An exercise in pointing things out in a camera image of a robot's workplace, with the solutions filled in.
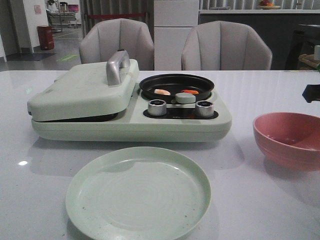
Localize pale shrimp piece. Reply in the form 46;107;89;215
154;89;171;96

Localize beige chair left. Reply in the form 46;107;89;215
79;18;155;71

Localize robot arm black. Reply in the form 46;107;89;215
301;45;320;103

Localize red trash bin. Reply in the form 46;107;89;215
37;25;55;50

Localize dark kitchen counter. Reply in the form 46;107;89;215
187;10;320;70

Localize beige chair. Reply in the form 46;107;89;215
79;18;155;71
181;20;273;71

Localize pink bowl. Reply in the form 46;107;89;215
253;112;320;172

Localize green sandwich maker lid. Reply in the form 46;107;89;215
27;50;139;122

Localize right silver knob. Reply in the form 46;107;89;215
195;100;215;118

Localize orange shrimp piece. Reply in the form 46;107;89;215
181;89;199;95

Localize beige chair right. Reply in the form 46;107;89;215
181;20;273;71

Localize white refrigerator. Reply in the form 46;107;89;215
153;0;199;71

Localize red barrier belt stanchion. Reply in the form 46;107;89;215
87;12;147;19

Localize black round frying pan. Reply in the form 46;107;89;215
139;73;215;103

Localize light green plate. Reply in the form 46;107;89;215
65;146;211;240

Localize green breakfast maker base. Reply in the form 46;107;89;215
31;82;232;142

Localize left silver knob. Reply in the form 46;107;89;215
147;99;167;117

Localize fruit bowl on counter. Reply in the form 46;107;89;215
257;0;281;10

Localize beige cushion at right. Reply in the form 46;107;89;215
298;54;320;72

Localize silver knob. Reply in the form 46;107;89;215
147;99;167;117
195;100;215;118

